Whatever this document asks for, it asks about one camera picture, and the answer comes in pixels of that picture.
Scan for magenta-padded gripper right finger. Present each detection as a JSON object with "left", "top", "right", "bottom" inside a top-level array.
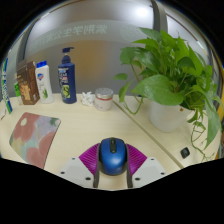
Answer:
[{"left": 125, "top": 143, "right": 167, "bottom": 189}]

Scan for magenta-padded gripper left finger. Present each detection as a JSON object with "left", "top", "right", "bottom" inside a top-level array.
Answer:
[{"left": 59, "top": 143, "right": 101, "bottom": 189}]

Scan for blue and black computer mouse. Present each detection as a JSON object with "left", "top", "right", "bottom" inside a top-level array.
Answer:
[{"left": 97, "top": 137, "right": 129, "bottom": 177}]

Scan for floral pink green mouse pad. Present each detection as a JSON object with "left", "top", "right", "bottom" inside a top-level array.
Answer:
[{"left": 8, "top": 112, "right": 62, "bottom": 170}]

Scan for crumpled white tissue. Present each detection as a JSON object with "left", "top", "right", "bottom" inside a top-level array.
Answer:
[{"left": 80, "top": 91, "right": 96, "bottom": 107}]

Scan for small white jar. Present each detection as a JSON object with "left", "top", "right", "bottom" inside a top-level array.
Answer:
[{"left": 94, "top": 87, "right": 114, "bottom": 112}]

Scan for dark blue pump bottle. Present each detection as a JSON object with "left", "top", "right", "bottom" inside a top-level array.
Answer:
[{"left": 57, "top": 46, "right": 78, "bottom": 105}]

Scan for white bottle with blue cap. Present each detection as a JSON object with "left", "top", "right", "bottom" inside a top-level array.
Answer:
[{"left": 34, "top": 60, "right": 55, "bottom": 104}]

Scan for green plant in white pot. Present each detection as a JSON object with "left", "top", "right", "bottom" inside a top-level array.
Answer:
[{"left": 113, "top": 27, "right": 224, "bottom": 163}]

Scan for brown cardboard box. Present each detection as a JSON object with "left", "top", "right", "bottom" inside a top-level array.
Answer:
[{"left": 16, "top": 60, "right": 41, "bottom": 106}]

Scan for small white packet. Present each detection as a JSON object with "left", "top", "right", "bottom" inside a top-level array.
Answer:
[{"left": 0, "top": 107, "right": 8, "bottom": 121}]

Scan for clear bottle with green label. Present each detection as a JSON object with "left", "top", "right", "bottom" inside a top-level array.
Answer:
[{"left": 13, "top": 73, "right": 23, "bottom": 105}]

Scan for white green blue shuttlecock tube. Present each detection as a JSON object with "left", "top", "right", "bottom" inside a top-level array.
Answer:
[{"left": 0, "top": 57, "right": 14, "bottom": 115}]

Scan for black desk cable grommet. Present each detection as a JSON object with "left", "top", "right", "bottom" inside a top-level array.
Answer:
[{"left": 179, "top": 147, "right": 191, "bottom": 160}]

